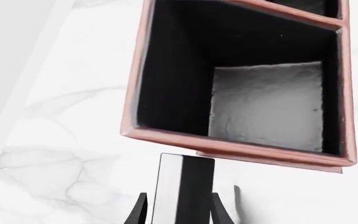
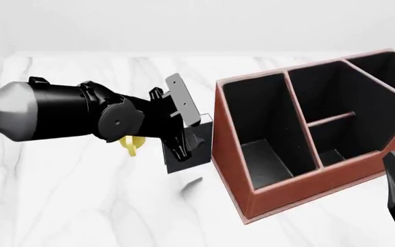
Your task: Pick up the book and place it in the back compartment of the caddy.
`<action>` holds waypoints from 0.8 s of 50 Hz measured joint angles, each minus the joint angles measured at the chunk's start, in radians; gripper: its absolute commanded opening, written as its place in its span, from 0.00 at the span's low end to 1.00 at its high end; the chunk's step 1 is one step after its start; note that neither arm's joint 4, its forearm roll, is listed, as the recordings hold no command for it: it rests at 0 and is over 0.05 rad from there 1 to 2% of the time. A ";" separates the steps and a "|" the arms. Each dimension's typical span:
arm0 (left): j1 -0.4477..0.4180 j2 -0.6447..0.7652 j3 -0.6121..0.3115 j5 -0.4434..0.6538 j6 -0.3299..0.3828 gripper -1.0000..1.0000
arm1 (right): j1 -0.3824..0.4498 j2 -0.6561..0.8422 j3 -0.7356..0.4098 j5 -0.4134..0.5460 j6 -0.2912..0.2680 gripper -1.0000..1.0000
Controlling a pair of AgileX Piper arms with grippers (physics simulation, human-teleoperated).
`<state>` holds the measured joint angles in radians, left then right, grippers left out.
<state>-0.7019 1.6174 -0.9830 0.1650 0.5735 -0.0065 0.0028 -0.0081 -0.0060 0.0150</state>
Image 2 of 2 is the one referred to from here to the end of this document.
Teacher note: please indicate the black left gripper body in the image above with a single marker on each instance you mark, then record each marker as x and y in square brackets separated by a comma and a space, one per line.
[174, 128]

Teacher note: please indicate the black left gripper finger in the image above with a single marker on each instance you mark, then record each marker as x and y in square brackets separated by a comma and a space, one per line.
[180, 153]
[194, 140]

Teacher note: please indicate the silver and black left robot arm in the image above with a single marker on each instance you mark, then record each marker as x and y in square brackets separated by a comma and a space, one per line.
[57, 113]

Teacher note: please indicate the red-brown desk caddy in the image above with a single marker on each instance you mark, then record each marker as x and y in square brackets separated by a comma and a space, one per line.
[276, 177]

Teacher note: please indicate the grey plate on black stalk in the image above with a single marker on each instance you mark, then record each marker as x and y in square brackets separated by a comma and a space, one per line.
[183, 100]

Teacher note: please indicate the yellow mug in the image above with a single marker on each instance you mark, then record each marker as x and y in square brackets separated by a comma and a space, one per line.
[132, 145]

